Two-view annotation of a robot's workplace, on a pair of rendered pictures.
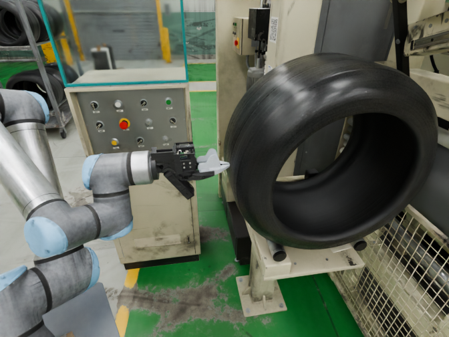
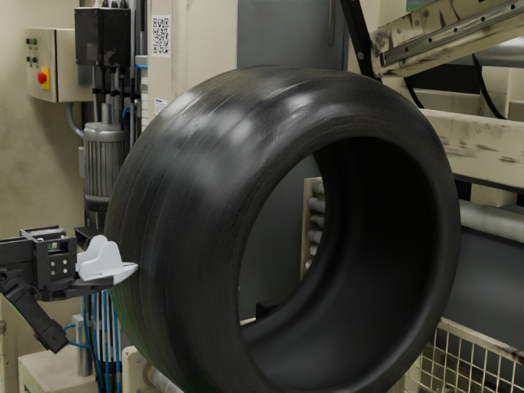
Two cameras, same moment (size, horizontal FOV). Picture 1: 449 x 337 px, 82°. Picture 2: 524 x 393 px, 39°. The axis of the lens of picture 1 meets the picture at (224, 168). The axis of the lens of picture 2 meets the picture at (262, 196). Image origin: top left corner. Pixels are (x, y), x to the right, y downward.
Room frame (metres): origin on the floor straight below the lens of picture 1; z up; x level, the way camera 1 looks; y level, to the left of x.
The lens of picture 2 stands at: (-0.33, 0.26, 1.52)
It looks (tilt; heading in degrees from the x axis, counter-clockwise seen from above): 13 degrees down; 334
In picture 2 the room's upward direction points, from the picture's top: 2 degrees clockwise
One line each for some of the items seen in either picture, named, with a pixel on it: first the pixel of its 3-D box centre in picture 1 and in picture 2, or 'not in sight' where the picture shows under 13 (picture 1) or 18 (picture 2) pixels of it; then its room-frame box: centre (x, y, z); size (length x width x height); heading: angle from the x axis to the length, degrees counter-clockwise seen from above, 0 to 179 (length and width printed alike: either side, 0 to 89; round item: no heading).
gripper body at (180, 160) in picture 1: (174, 162); (27, 268); (0.61, 0.13, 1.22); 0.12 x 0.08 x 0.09; 99
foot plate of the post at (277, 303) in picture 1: (260, 291); not in sight; (1.00, -0.23, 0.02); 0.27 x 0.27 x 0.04; 9
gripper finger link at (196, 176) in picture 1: (198, 172); (79, 284); (0.60, 0.07, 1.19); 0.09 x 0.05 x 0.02; 99
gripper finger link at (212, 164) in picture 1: (214, 163); (110, 261); (0.61, 0.03, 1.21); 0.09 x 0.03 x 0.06; 99
